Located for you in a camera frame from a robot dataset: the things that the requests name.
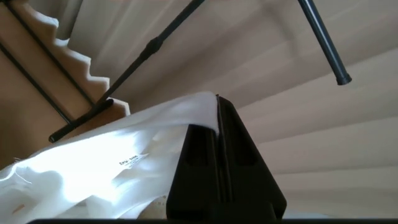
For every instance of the beige curtain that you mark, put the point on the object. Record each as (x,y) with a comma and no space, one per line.
(280,140)

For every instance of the white printed t-shirt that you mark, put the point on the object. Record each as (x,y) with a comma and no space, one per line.
(93,161)

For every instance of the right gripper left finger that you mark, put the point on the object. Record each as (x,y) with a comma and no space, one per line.
(196,174)

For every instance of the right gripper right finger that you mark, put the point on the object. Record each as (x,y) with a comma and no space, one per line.
(252,180)

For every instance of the black clothes rack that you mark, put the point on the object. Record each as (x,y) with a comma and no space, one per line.
(325,40)

